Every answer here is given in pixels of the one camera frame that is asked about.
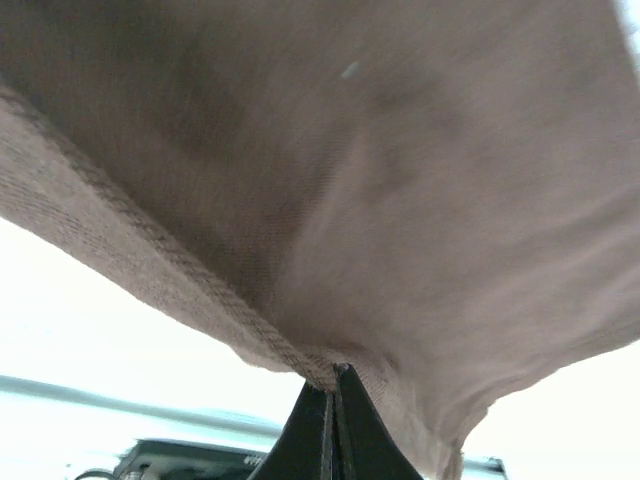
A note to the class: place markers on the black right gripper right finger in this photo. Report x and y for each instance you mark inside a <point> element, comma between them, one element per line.
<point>365,440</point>

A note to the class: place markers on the aluminium front frame beam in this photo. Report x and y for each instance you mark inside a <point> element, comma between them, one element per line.
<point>100,400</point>

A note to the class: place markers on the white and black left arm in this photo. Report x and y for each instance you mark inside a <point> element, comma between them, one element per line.
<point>200,460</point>

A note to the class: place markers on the brown long pants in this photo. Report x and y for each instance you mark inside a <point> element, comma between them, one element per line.
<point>350,175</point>

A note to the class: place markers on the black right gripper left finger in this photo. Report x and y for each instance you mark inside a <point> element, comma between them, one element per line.
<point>305,440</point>

